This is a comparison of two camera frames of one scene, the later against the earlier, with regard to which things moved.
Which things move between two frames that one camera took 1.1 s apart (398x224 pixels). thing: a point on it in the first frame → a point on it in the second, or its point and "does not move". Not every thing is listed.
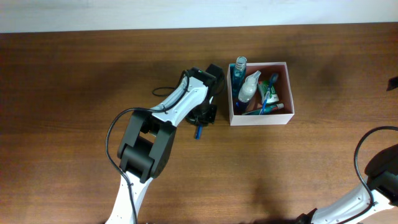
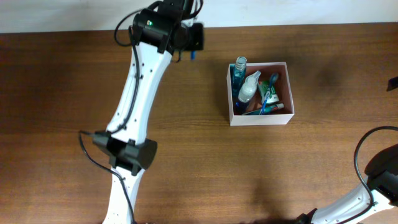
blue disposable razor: (199, 128) → (193, 55)
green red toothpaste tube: (266, 110) does not move
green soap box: (272, 96) does not move
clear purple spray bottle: (249, 88) does not move
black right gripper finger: (392, 83) does not move
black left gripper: (201, 116) → (196, 37)
